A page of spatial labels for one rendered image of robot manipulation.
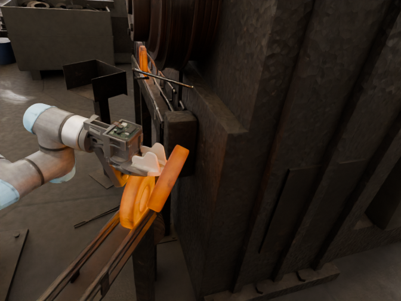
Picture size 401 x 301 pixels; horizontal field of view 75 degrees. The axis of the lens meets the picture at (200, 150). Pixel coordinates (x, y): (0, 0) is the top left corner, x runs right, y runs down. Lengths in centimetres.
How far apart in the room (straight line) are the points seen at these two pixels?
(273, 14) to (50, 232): 144
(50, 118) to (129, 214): 28
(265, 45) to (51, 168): 56
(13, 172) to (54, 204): 110
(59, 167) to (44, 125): 11
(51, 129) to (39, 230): 105
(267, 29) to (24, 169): 59
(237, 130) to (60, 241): 117
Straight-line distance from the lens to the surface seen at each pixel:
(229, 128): 66
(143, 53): 170
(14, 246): 161
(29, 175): 68
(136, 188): 61
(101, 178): 185
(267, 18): 61
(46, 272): 149
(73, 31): 341
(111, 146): 58
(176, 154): 54
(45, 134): 68
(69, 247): 153
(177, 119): 83
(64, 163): 72
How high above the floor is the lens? 119
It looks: 34 degrees down
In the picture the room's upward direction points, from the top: 6 degrees clockwise
